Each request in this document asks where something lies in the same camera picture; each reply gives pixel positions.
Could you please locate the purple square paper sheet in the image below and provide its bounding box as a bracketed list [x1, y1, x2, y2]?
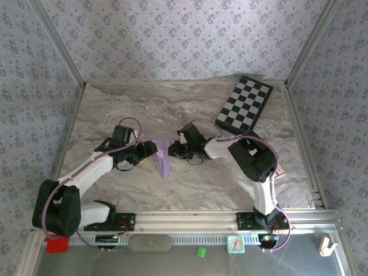
[152, 139, 173, 181]

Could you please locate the teal square clock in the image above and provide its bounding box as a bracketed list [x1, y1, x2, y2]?
[227, 235, 246, 254]

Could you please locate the black and grey chessboard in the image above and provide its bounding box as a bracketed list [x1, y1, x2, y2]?
[214, 75, 274, 136]

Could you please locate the grey oval pad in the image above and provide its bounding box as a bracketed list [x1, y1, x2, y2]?
[128, 234, 173, 253]

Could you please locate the small wooden board piece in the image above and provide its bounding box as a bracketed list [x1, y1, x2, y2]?
[274, 165, 288, 181]

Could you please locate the red toy block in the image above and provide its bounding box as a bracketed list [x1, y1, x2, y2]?
[44, 234, 70, 254]

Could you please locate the wooden hook piece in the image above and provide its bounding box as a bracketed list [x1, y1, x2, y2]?
[319, 235, 339, 257]

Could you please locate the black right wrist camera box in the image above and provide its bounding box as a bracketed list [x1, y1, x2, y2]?
[177, 122, 205, 144]

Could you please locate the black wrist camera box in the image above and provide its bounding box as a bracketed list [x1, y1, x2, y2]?
[94, 125, 135, 153]
[177, 122, 205, 144]

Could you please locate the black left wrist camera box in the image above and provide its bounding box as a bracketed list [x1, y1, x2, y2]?
[94, 125, 135, 153]

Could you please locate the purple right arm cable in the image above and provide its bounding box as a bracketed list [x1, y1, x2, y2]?
[186, 117, 293, 253]

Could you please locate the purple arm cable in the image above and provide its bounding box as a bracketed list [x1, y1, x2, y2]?
[41, 117, 143, 253]
[186, 117, 293, 253]

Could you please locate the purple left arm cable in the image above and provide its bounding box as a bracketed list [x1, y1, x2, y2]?
[41, 117, 143, 253]

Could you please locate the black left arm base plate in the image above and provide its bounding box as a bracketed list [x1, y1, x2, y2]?
[83, 212, 136, 232]

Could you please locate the aluminium mounting rail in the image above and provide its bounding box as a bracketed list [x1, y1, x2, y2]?
[31, 209, 342, 231]

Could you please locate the aluminium side rail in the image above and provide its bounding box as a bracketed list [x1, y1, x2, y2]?
[45, 85, 87, 210]
[283, 85, 325, 209]

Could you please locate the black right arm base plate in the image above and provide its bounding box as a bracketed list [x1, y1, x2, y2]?
[235, 212, 290, 231]

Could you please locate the grey slotted cable duct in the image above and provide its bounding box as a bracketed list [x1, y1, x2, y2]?
[68, 234, 259, 245]

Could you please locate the aluminium frame post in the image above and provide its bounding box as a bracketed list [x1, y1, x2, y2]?
[284, 0, 343, 87]
[30, 0, 87, 87]

